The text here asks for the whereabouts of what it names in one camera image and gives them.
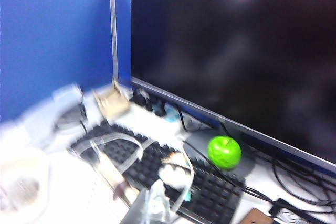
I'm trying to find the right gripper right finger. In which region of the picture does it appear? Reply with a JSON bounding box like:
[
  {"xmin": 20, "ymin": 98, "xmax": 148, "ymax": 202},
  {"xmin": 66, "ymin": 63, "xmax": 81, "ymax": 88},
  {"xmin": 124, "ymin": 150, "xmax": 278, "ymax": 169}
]
[{"xmin": 148, "ymin": 180, "xmax": 171, "ymax": 224}]

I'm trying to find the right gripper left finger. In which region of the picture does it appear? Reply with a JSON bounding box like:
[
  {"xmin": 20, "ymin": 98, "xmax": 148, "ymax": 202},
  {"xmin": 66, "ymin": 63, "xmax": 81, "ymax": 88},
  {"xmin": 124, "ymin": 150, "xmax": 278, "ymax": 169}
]
[{"xmin": 122, "ymin": 189, "xmax": 148, "ymax": 224}]

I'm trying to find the black mechanical keyboard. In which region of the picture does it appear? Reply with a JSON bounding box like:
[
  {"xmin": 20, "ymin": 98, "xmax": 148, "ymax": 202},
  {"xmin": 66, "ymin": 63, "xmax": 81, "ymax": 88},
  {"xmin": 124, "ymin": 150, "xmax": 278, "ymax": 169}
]
[{"xmin": 69, "ymin": 120, "xmax": 246, "ymax": 224}]

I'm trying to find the silver-bezel AOC monitor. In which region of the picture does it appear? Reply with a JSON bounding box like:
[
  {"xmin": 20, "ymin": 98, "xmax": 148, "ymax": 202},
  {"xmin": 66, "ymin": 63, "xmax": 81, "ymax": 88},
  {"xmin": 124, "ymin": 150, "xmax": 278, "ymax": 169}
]
[{"xmin": 130, "ymin": 0, "xmax": 336, "ymax": 175}]

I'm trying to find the aluminium partition frame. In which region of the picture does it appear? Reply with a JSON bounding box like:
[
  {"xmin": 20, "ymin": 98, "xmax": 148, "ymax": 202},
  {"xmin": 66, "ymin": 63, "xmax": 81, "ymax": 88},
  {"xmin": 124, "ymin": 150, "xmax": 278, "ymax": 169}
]
[{"xmin": 109, "ymin": 0, "xmax": 119, "ymax": 83}]

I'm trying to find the green toy apple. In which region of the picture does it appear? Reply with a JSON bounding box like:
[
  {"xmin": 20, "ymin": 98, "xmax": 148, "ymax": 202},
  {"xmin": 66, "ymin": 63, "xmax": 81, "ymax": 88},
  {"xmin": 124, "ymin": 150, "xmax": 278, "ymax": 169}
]
[{"xmin": 207, "ymin": 135, "xmax": 242, "ymax": 171}]

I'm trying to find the white charging cable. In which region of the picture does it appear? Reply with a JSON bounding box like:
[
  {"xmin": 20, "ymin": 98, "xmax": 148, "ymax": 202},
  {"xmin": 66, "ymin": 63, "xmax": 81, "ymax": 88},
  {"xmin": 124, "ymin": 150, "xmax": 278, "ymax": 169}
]
[{"xmin": 78, "ymin": 132, "xmax": 196, "ymax": 211}]

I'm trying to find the wood-top black power strip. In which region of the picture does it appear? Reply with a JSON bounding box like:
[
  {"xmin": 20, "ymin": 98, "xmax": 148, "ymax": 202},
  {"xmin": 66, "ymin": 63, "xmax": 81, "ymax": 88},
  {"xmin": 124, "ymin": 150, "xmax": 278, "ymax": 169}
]
[{"xmin": 240, "ymin": 199, "xmax": 292, "ymax": 224}]

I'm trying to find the grey fluffy octopus keychain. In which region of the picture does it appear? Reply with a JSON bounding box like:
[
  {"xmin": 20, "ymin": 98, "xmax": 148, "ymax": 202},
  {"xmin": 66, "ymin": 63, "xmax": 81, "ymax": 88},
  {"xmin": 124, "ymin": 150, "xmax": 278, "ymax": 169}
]
[{"xmin": 4, "ymin": 175, "xmax": 41, "ymax": 205}]

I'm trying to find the silver monitor stand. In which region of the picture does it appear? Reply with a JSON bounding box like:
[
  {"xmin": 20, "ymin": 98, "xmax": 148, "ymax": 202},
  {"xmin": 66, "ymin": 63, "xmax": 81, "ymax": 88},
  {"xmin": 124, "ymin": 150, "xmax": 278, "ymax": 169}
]
[{"xmin": 183, "ymin": 119, "xmax": 259, "ymax": 183}]

